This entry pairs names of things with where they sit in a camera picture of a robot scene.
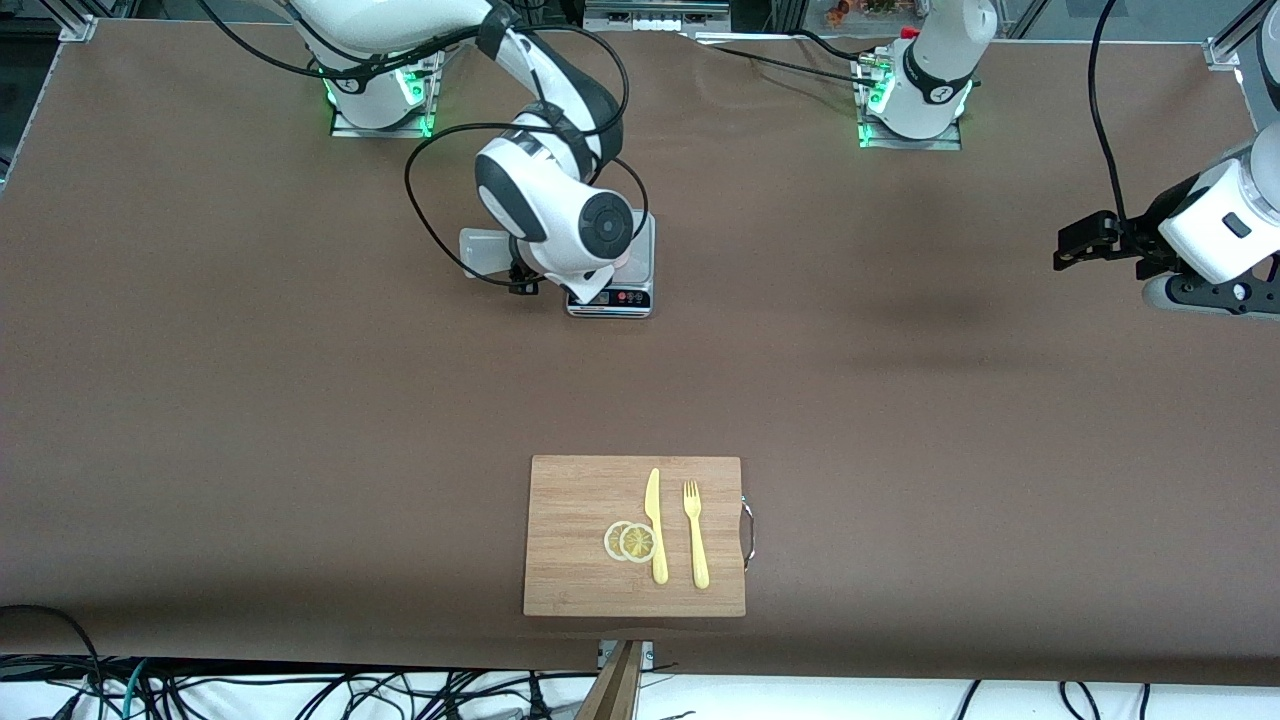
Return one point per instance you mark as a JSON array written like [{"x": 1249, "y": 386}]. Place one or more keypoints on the orange background clutter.
[{"x": 840, "y": 12}]

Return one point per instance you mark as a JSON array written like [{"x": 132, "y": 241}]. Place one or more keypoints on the white power strip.
[{"x": 648, "y": 22}]

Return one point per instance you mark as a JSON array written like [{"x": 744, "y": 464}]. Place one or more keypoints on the sauce bottle with orange cap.
[{"x": 485, "y": 252}]

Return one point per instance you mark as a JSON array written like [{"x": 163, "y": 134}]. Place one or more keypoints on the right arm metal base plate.
[{"x": 380, "y": 131}]

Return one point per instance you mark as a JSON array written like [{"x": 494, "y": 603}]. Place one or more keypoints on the wooden cutting board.
[{"x": 580, "y": 500}]

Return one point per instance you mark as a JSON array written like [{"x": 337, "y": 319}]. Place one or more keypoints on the yellow plastic knife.
[{"x": 655, "y": 530}]

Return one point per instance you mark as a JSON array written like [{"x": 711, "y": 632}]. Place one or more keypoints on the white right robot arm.
[{"x": 560, "y": 190}]

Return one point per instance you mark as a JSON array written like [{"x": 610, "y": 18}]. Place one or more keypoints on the small metal bracket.
[{"x": 648, "y": 655}]

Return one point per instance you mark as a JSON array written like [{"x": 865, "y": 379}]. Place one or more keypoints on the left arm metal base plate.
[{"x": 910, "y": 144}]

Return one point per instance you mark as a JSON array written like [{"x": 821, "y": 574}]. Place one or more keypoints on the aluminium frame corner bracket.
[
  {"x": 78, "y": 25},
  {"x": 1225, "y": 52}
]

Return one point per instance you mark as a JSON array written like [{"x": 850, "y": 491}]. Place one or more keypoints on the silver digital kitchen scale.
[{"x": 630, "y": 298}]

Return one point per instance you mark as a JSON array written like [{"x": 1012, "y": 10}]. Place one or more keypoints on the yellow plastic fork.
[{"x": 699, "y": 550}]

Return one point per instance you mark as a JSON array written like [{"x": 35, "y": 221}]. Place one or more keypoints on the wooden post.
[{"x": 615, "y": 690}]

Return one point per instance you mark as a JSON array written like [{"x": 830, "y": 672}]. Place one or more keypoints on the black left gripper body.
[{"x": 1136, "y": 243}]

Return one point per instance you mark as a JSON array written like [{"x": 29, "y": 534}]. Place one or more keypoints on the lemon slice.
[
  {"x": 611, "y": 541},
  {"x": 637, "y": 543}
]

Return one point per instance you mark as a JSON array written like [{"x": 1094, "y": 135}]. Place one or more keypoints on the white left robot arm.
[{"x": 935, "y": 70}]

